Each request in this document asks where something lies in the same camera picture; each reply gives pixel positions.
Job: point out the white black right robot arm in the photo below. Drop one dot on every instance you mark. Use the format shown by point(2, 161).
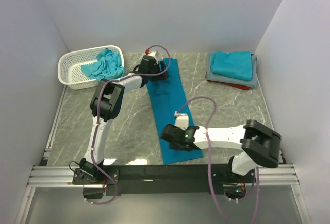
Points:
point(259, 145)

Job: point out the folded red t-shirt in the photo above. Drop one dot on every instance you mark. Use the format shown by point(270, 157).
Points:
point(227, 81)

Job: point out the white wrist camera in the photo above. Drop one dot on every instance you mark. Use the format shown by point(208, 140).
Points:
point(181, 120)
point(152, 53)

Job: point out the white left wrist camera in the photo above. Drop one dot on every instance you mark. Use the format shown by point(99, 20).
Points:
point(152, 53)

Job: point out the teal blue t-shirt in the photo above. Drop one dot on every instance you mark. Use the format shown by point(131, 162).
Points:
point(166, 97)

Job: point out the light turquoise crumpled t-shirt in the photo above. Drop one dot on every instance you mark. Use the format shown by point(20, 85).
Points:
point(108, 66)

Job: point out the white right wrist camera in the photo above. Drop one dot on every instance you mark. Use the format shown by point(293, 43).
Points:
point(181, 120)

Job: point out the white perforated plastic basket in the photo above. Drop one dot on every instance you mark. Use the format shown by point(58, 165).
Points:
point(69, 66)

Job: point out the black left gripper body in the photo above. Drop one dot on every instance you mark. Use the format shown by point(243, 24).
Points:
point(155, 68)

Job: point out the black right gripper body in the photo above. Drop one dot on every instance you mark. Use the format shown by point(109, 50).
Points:
point(175, 146)

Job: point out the folded teal t-shirt top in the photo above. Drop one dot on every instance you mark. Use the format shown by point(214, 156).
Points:
point(237, 65)

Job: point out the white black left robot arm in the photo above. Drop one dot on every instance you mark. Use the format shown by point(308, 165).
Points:
point(106, 105)

